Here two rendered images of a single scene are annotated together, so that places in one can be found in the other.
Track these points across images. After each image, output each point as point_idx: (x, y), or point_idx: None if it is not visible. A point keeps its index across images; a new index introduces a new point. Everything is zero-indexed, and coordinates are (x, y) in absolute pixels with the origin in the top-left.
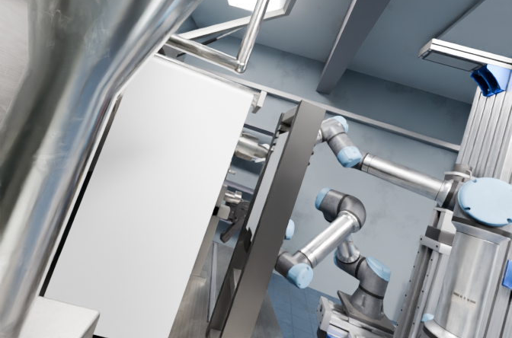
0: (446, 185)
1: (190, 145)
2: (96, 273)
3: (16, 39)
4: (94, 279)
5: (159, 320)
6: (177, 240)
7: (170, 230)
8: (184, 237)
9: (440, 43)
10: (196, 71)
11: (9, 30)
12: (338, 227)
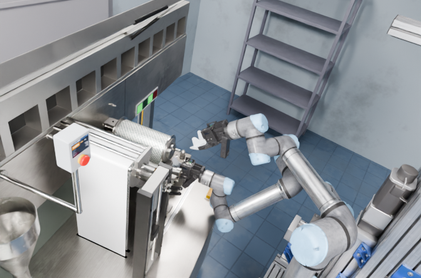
0: (325, 206)
1: (106, 187)
2: (91, 226)
3: (18, 177)
4: (91, 228)
5: (119, 247)
6: (116, 223)
7: (111, 218)
8: (118, 222)
9: (403, 27)
10: (99, 148)
11: (15, 178)
12: (265, 196)
